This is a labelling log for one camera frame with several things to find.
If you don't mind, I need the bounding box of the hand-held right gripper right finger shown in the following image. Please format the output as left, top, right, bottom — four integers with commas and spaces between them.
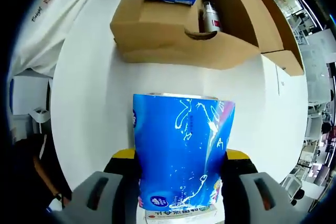
221, 149, 297, 224

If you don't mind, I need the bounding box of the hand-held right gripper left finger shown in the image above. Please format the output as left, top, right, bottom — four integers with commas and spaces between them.
51, 148, 143, 224

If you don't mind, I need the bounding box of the white pack green print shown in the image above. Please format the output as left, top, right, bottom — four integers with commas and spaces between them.
143, 204, 219, 221

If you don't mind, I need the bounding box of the blue tissue pack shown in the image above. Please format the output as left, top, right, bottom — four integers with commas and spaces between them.
130, 92, 236, 211

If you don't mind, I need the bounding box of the brown cardboard shoe box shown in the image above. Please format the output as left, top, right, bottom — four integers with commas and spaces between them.
109, 0, 305, 77

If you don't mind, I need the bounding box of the silver bottle red label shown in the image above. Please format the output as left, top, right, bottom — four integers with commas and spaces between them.
201, 1, 224, 34

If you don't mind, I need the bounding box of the white office chair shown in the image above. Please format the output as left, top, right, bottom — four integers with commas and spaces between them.
281, 174, 306, 207

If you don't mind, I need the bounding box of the person in white shirt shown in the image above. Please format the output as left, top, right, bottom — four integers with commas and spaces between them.
10, 0, 117, 78

